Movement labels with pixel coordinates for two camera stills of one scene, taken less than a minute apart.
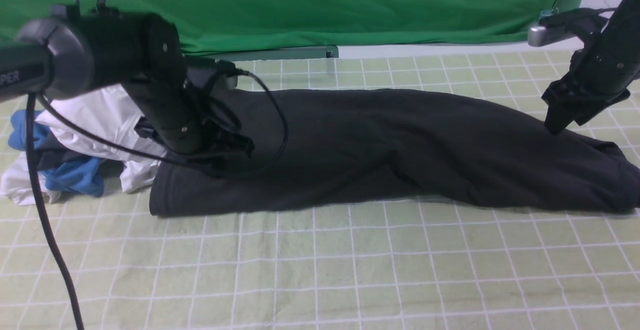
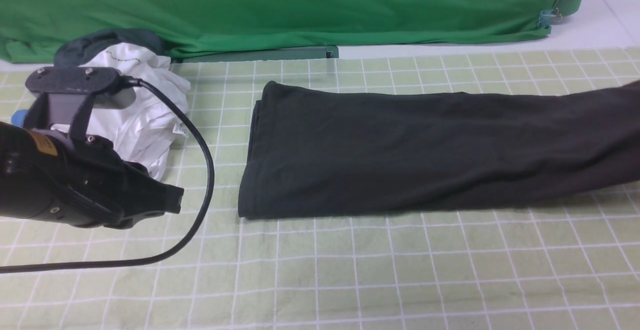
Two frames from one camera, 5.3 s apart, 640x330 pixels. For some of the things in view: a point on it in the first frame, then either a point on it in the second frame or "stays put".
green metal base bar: (297, 53) stays put
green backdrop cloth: (219, 10) stays put
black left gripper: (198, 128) → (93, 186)
